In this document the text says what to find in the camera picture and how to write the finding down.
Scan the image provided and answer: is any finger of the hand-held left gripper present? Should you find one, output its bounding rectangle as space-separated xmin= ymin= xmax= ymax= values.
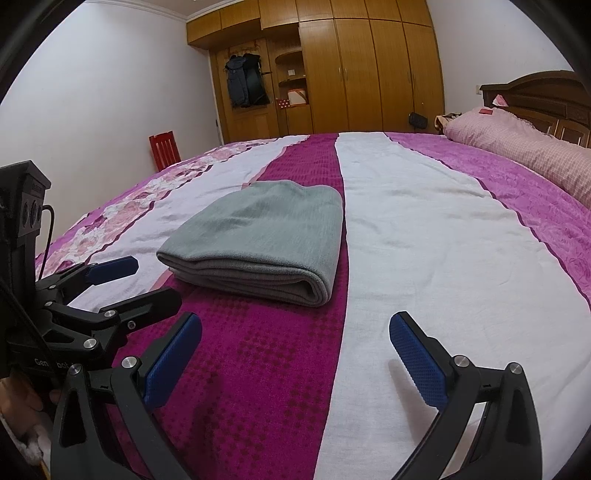
xmin=46 ymin=288 xmax=183 ymax=343
xmin=36 ymin=256 xmax=140 ymax=302

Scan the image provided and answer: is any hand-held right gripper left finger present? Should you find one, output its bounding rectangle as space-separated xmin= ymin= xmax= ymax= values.
xmin=50 ymin=312 xmax=203 ymax=480

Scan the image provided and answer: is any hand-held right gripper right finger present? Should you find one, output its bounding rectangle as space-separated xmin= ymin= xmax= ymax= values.
xmin=389 ymin=311 xmax=544 ymax=480

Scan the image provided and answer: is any grey towel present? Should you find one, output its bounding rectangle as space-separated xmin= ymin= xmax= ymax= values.
xmin=157 ymin=179 xmax=345 ymax=308

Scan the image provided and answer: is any person's left hand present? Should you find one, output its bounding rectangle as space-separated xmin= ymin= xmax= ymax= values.
xmin=0 ymin=375 xmax=62 ymax=418

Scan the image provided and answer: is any pink floral bed sheet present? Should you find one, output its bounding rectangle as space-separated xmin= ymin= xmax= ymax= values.
xmin=34 ymin=131 xmax=591 ymax=480

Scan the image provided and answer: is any red wooden chair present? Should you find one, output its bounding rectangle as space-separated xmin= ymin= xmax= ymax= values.
xmin=148 ymin=130 xmax=182 ymax=173

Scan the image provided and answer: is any dark blue hanging jacket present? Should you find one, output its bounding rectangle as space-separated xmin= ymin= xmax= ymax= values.
xmin=224 ymin=54 xmax=250 ymax=110

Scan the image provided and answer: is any black hanging jacket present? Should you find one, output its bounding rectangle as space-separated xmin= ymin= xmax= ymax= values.
xmin=244 ymin=53 xmax=271 ymax=108

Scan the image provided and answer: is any pink pillow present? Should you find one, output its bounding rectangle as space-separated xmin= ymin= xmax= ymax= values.
xmin=443 ymin=106 xmax=591 ymax=209

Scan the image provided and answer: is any wooden headboard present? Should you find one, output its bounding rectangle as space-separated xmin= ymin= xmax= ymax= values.
xmin=479 ymin=70 xmax=591 ymax=149

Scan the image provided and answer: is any wooden wardrobe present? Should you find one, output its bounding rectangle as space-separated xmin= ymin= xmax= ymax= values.
xmin=186 ymin=0 xmax=447 ymax=145

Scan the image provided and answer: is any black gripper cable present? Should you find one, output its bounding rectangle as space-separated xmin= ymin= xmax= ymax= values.
xmin=36 ymin=205 xmax=55 ymax=280

